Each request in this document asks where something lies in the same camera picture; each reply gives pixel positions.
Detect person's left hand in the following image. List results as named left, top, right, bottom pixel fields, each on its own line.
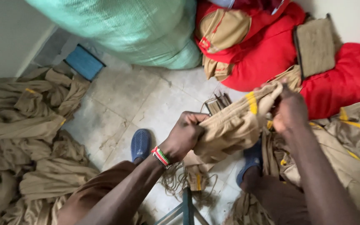
left=159, top=111, right=211, bottom=164

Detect person's right hand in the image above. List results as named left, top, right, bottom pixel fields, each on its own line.
left=261, top=82, right=309, bottom=135

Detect khaki garment with yellow stripe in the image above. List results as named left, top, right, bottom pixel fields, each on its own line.
left=192, top=82, right=284, bottom=164

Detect bundle of khaki strips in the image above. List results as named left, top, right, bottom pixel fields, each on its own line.
left=204, top=91, right=232, bottom=116

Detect heap of red fabric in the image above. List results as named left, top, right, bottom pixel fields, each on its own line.
left=194, top=0, right=360, bottom=120

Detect blue perforated clog shoe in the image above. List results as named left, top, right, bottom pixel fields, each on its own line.
left=236, top=141, right=263, bottom=187
left=131, top=128, right=152, bottom=163

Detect khaki fabric piece black trim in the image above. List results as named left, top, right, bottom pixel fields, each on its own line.
left=293, top=13, right=337, bottom=79

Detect tangle of khaki threads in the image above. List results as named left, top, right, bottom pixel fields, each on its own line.
left=159, top=161, right=219, bottom=207

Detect khaki garment with red trim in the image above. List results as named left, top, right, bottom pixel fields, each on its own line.
left=197, top=8, right=252, bottom=81

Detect pile of khaki yellow-striped garments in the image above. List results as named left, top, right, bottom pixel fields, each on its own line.
left=225, top=97, right=360, bottom=225

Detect large green woven sack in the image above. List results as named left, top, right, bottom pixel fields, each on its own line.
left=25, top=0, right=202, bottom=70

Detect person's brown trousers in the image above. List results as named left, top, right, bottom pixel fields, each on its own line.
left=56, top=161, right=312, bottom=225

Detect heap of khaki garments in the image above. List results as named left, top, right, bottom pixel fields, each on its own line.
left=0, top=61, right=101, bottom=225

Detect beaded red green white bracelet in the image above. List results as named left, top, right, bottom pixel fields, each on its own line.
left=151, top=146, right=172, bottom=169

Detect blue metal stool frame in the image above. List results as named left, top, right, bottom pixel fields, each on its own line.
left=153, top=187, right=210, bottom=225

